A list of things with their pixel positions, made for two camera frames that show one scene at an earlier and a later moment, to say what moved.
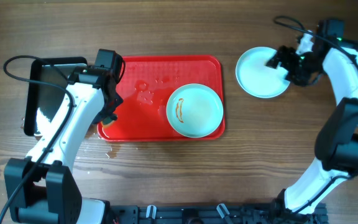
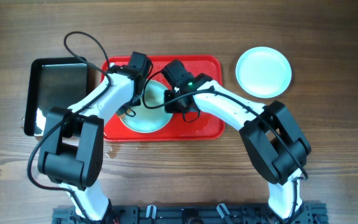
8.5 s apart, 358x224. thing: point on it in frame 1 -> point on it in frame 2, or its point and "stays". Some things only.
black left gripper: [109, 112] -> [135, 100]
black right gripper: [288, 53] -> [171, 108]
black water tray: [47, 83] stays
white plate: [194, 110] -> [147, 120]
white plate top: [258, 79] stays
